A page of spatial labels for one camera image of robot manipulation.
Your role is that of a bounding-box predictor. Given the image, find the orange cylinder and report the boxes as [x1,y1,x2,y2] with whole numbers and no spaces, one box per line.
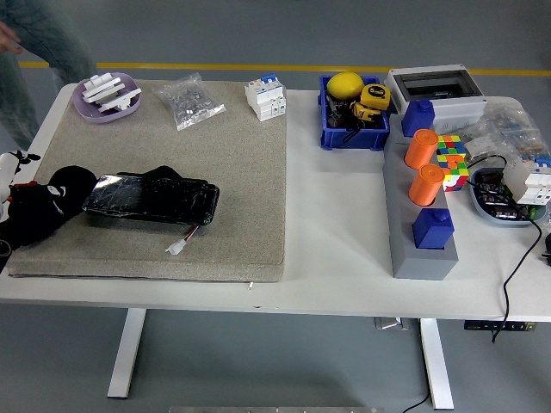
[403,128,440,170]
[407,163,446,208]

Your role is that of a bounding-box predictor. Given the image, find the white grey distribution box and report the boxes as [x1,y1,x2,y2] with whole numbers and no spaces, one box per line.
[383,64,489,131]

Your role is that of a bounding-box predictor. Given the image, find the white circuit breaker row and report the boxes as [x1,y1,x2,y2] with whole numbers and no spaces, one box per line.
[502,155,551,206]

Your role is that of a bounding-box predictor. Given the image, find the black power cable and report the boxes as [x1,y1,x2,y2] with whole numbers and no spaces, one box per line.
[466,154,544,345]

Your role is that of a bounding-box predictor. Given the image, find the grey block holder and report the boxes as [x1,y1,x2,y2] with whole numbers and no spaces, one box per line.
[382,126,460,281]

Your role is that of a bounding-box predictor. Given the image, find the white plastic bracket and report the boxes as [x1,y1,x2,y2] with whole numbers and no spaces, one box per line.
[82,73,122,104]
[96,87,143,115]

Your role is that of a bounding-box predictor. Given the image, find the black floor cable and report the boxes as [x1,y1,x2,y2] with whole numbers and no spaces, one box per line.
[402,393,432,413]

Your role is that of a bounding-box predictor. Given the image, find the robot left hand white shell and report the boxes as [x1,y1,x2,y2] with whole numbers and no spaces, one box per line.
[0,150,42,219]

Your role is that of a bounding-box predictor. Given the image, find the silver metal bracket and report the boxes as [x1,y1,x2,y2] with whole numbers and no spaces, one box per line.
[373,317,411,332]

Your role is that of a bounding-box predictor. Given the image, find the clear bag of electronic parts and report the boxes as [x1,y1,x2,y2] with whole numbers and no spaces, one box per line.
[462,96,551,173]

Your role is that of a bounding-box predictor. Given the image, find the small bag of white parts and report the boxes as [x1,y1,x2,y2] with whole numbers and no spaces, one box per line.
[463,133,503,159]

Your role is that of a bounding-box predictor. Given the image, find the clear bag of screws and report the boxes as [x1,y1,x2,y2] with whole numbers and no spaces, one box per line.
[152,71,227,133]

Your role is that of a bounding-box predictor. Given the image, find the white circuit breaker blue switches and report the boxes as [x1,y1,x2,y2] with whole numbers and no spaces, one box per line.
[244,72,288,123]

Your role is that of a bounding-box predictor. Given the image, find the yellow lemon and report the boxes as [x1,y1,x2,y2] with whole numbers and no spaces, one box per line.
[325,71,366,102]

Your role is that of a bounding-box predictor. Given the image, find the black desk control panel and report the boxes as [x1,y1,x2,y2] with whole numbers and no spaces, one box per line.
[463,320,537,333]

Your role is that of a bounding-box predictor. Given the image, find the brown handled screwdriver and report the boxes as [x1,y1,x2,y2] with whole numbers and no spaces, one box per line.
[325,92,350,130]

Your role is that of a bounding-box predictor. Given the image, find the person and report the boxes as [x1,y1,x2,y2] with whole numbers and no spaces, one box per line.
[0,0,98,150]

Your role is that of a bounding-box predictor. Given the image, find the dark electronic components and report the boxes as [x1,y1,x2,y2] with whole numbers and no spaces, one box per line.
[476,170,531,220]

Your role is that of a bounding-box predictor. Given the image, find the red wire with white connector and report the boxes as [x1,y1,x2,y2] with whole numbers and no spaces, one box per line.
[166,223,201,256]

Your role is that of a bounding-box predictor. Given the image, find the white table leg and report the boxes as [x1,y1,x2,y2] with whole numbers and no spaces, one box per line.
[106,308,147,399]
[419,317,455,411]

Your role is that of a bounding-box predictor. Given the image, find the purple plastic tray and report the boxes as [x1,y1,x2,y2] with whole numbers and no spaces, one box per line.
[71,71,143,126]

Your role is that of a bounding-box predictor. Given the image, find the grey-brown mat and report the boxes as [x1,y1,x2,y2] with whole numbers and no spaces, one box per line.
[7,79,288,284]

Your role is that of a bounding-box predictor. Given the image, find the yellow tape measure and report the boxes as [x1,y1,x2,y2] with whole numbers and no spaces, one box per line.
[359,83,391,111]

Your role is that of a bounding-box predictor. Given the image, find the blue block with knob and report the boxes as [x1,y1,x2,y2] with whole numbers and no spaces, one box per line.
[400,98,436,139]
[412,207,455,251]

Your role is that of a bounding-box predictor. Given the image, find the blue plastic bin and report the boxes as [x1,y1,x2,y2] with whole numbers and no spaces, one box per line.
[318,75,391,152]

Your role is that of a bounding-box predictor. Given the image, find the yellow black tool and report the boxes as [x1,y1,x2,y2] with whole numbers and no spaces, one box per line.
[349,102,382,126]

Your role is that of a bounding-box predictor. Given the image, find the colourful puzzle cube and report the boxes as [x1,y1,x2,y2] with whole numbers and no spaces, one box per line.
[435,134,471,193]

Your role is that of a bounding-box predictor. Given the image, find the person's right hand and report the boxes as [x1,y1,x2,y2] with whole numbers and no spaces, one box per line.
[0,21,24,55]

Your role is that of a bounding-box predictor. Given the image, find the light blue tray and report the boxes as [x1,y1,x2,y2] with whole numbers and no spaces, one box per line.
[467,167,550,228]

